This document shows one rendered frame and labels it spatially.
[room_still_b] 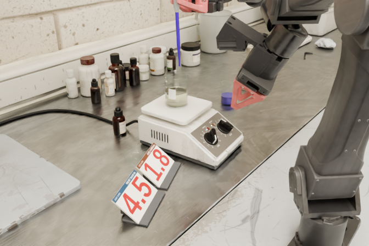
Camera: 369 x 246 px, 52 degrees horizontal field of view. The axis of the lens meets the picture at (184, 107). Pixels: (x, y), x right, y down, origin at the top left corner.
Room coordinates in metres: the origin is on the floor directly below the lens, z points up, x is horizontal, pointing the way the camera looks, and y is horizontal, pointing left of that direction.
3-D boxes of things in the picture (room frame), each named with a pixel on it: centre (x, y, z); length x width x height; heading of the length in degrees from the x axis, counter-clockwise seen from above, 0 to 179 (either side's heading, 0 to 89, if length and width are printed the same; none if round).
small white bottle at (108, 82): (1.01, 0.22, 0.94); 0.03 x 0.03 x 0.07
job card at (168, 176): (0.62, 0.05, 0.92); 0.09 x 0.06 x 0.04; 163
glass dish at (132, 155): (0.67, 0.10, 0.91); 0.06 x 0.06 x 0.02
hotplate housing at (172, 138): (0.74, -0.01, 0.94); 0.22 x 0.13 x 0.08; 57
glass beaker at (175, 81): (0.76, 0.02, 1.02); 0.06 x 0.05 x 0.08; 7
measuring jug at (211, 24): (1.47, -0.11, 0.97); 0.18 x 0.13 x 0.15; 45
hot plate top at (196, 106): (0.75, 0.02, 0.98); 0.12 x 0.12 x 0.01; 57
